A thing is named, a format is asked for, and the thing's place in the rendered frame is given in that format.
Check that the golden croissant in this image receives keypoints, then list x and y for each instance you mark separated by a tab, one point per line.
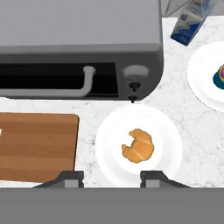
138	147

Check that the wooden cutting board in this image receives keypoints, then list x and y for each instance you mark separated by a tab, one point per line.
35	145

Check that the teal and pink pastry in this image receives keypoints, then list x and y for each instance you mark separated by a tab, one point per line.
220	77

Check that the blue and white milk carton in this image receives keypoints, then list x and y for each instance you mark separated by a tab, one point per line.
191	23

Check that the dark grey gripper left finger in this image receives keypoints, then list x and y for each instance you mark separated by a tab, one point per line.
70	177

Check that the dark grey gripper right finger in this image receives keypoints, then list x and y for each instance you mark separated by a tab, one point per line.
153	177

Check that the black toaster oven knob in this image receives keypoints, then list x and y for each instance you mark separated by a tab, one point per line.
134	86
132	98

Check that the white plate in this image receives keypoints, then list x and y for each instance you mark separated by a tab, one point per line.
204	75
113	145

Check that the grey toaster oven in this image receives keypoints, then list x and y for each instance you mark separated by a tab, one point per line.
87	35

